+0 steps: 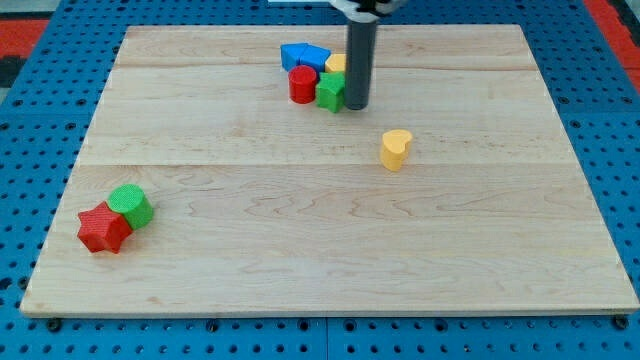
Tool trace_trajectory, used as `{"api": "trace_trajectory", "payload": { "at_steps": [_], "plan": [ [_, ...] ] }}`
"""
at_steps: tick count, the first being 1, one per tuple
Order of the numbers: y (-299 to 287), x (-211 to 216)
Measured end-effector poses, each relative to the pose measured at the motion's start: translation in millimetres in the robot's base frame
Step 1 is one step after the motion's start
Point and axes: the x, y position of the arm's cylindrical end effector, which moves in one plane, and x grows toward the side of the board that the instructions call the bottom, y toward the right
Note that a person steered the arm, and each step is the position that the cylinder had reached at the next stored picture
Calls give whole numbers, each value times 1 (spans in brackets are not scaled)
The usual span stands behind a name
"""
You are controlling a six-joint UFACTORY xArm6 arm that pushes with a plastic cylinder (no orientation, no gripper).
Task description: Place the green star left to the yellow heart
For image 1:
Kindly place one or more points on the green star block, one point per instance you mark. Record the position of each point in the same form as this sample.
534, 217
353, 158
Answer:
329, 91

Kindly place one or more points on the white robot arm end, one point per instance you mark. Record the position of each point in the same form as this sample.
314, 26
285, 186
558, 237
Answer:
367, 11

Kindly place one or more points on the yellow heart block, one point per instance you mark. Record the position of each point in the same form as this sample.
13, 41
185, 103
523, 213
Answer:
394, 149

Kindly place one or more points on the red star block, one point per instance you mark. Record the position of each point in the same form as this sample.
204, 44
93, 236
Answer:
102, 229

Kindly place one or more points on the wooden board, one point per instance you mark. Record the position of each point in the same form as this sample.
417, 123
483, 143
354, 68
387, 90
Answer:
267, 208

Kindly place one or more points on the red cylinder block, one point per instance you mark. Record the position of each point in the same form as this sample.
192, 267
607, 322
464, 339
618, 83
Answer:
302, 84

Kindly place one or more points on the yellow block behind rod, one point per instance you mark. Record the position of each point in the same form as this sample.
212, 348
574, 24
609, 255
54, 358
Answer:
336, 62

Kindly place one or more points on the blue pentagon block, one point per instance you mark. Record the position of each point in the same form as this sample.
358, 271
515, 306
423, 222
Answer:
314, 57

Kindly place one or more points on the blue cube block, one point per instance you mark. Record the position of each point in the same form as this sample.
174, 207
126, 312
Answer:
291, 54

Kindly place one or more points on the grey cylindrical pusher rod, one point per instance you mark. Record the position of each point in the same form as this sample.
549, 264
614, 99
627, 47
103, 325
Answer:
360, 50

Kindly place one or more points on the green cylinder block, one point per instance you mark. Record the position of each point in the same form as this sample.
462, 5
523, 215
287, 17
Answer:
130, 201

